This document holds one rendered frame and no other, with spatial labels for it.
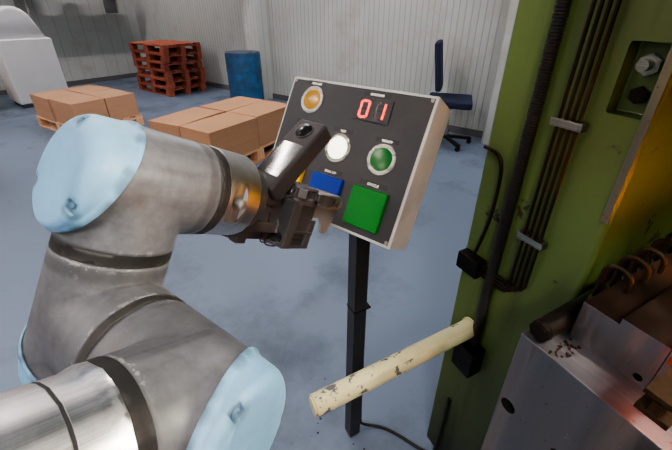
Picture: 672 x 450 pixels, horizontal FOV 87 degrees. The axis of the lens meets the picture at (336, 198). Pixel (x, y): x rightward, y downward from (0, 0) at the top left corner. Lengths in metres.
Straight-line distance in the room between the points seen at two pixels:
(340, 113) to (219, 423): 0.61
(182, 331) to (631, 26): 0.65
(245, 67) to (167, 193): 5.32
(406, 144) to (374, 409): 1.14
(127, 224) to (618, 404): 0.57
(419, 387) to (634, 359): 1.12
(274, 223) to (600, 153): 0.51
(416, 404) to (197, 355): 1.39
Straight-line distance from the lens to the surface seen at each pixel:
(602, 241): 0.74
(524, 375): 0.66
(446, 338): 0.95
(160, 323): 0.28
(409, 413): 1.58
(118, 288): 0.32
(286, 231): 0.44
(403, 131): 0.66
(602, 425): 0.62
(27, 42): 7.10
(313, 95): 0.78
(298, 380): 1.63
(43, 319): 0.35
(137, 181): 0.30
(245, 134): 3.36
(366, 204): 0.65
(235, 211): 0.36
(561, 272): 0.79
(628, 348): 0.61
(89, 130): 0.31
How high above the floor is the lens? 1.34
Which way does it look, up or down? 28 degrees down
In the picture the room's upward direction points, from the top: straight up
